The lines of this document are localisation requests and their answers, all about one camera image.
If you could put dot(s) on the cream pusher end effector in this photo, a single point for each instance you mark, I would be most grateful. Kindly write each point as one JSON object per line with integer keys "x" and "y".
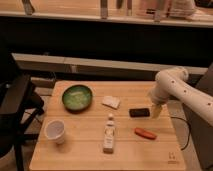
{"x": 155, "y": 111}

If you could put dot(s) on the black eraser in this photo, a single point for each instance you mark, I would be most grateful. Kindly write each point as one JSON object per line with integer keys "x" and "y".
{"x": 142, "y": 112}

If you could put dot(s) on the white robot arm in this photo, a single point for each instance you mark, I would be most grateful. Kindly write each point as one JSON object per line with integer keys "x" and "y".
{"x": 172, "y": 82}

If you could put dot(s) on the orange carrot toy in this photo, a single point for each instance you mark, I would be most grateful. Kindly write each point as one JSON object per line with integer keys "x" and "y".
{"x": 143, "y": 133}

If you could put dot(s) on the white sponge block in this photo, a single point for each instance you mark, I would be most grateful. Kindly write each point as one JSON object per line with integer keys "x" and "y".
{"x": 111, "y": 101}

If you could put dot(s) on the white bottle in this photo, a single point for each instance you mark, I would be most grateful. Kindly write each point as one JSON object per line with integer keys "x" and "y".
{"x": 109, "y": 134}

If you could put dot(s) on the green bowl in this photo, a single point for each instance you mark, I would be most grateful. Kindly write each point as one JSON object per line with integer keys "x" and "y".
{"x": 77, "y": 97}

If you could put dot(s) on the white paper cup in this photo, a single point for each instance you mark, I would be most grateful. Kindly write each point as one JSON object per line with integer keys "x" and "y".
{"x": 55, "y": 131}

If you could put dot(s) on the black chair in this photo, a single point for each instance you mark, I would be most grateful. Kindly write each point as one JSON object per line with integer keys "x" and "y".
{"x": 19, "y": 105}

